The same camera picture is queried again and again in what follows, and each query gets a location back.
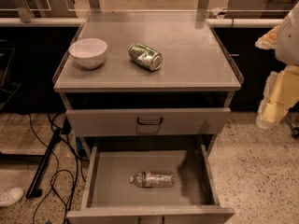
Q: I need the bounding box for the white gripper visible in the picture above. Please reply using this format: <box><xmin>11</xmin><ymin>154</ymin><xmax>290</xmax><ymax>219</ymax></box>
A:
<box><xmin>255</xmin><ymin>2</ymin><xmax>299</xmax><ymax>129</ymax></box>

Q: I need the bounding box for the clear plastic water bottle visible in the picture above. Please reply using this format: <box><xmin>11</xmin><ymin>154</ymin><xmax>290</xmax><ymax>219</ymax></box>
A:
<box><xmin>129</xmin><ymin>171</ymin><xmax>175</xmax><ymax>188</ymax></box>

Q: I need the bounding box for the grey metal drawer cabinet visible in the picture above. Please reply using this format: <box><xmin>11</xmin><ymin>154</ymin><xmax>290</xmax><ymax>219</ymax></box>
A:
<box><xmin>54</xmin><ymin>11</ymin><xmax>243</xmax><ymax>149</ymax></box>

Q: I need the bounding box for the open grey middle drawer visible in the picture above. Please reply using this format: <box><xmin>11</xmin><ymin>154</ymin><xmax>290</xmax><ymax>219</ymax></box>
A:
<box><xmin>67</xmin><ymin>147</ymin><xmax>235</xmax><ymax>224</ymax></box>

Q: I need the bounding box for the grey top drawer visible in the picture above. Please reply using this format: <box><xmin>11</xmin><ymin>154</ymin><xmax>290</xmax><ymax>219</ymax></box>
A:
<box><xmin>66</xmin><ymin>108</ymin><xmax>230</xmax><ymax>137</ymax></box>

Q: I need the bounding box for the black caster wheel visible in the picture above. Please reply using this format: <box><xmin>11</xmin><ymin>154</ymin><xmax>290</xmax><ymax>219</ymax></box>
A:
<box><xmin>288</xmin><ymin>120</ymin><xmax>299</xmax><ymax>138</ymax></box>

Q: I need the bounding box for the crushed green soda can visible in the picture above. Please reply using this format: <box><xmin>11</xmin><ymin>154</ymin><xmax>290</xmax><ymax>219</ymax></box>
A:
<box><xmin>128</xmin><ymin>43</ymin><xmax>163</xmax><ymax>71</ymax></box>

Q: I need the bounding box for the white ceramic bowl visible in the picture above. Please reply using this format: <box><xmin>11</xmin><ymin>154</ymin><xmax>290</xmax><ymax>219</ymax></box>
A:
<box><xmin>68</xmin><ymin>38</ymin><xmax>107</xmax><ymax>69</ymax></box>

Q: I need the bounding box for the black metal stand leg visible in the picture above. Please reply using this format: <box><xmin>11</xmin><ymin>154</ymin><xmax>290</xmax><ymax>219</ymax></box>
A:
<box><xmin>25</xmin><ymin>119</ymin><xmax>63</xmax><ymax>199</ymax></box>

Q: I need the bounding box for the white sneaker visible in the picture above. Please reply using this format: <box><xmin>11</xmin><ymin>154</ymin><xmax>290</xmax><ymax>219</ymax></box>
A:
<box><xmin>0</xmin><ymin>187</ymin><xmax>24</xmax><ymax>207</ymax></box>

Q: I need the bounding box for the white counter rail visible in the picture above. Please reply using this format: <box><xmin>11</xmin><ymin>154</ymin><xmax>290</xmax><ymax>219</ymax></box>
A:
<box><xmin>0</xmin><ymin>18</ymin><xmax>282</xmax><ymax>28</ymax></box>

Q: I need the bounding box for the black drawer handle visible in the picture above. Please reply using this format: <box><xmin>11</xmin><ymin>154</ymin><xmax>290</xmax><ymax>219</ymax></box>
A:
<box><xmin>136</xmin><ymin>118</ymin><xmax>164</xmax><ymax>126</ymax></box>

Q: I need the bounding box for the black floor cable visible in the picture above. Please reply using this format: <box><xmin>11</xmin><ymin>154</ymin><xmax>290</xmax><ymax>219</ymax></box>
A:
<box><xmin>28</xmin><ymin>112</ymin><xmax>90</xmax><ymax>224</ymax></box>

